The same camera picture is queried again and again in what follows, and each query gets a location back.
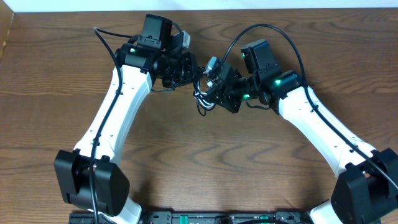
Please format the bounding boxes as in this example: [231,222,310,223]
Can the black USB cable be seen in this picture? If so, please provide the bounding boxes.
[192,76,216,117]

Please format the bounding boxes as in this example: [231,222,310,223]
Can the white USB cable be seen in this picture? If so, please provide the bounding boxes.
[194,90,216,110]

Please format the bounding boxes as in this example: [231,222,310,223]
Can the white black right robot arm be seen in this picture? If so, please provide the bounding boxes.
[204,39,397,223]

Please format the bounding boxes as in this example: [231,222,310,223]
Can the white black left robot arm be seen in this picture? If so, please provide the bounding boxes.
[54,14,199,223]

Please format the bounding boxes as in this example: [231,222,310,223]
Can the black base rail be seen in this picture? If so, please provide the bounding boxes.
[68,208,312,224]

